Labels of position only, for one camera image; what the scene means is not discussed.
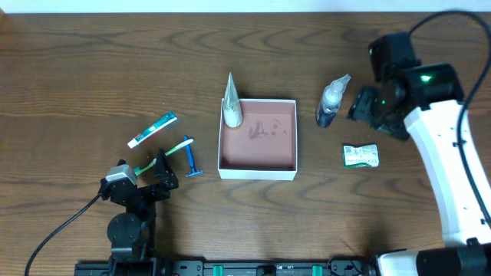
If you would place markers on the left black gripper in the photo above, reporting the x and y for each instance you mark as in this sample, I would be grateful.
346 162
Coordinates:
145 191

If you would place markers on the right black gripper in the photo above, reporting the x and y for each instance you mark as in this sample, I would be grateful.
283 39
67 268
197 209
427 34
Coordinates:
368 109

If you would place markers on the green white toothbrush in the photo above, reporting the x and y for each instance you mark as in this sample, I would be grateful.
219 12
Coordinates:
180 146

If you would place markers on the green white packet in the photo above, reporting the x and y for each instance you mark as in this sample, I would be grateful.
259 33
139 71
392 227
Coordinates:
360 156

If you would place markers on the clear spray bottle dark liquid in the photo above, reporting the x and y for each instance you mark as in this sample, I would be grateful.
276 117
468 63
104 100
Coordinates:
330 101

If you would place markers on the green red toothpaste tube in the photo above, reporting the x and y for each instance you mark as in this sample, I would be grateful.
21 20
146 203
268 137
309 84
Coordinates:
164 121

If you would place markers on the white Pantene tube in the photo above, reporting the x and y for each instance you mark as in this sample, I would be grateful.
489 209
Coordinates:
231 109

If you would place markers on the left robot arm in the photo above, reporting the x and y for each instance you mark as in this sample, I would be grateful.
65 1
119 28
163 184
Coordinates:
132 233

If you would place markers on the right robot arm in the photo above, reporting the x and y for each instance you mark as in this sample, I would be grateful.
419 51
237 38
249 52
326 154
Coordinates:
423 103

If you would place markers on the blue disposable razor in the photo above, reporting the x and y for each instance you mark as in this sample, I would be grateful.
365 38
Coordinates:
193 170

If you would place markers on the white box with pink interior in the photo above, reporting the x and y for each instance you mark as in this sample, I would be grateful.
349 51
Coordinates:
264 146

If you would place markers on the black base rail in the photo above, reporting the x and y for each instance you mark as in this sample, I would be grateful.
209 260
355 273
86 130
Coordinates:
230 268

